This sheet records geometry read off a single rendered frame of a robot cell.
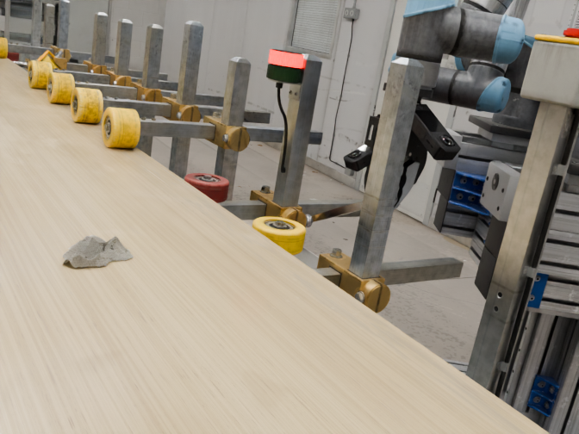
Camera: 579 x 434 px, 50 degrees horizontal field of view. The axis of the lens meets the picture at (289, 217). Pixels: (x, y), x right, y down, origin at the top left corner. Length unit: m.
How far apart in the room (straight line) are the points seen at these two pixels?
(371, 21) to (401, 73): 4.50
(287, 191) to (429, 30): 0.37
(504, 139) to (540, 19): 2.48
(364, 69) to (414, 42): 4.36
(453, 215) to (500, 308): 0.96
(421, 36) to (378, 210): 0.29
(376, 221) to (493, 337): 0.26
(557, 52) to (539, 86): 0.04
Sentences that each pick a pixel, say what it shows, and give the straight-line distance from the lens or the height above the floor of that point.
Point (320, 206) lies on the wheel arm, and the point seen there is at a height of 0.86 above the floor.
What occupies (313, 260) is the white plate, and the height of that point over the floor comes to 0.79.
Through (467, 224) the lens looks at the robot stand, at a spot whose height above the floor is 0.76.
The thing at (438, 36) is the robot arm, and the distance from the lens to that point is 1.05.
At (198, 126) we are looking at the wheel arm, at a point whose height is 0.96.
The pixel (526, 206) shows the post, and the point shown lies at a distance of 0.77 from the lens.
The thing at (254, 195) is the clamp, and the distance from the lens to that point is 1.23.
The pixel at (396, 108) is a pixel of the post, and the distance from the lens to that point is 0.92.
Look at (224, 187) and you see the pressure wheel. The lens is 1.11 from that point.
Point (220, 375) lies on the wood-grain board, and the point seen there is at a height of 0.90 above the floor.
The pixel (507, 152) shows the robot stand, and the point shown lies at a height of 0.97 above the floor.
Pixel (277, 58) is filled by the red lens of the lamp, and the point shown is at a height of 1.13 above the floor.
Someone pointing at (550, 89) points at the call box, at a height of 1.17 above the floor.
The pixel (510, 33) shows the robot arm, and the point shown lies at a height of 1.23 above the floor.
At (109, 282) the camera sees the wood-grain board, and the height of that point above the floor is 0.90.
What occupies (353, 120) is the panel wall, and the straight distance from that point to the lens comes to 5.44.
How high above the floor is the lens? 1.18
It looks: 16 degrees down
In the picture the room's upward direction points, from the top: 10 degrees clockwise
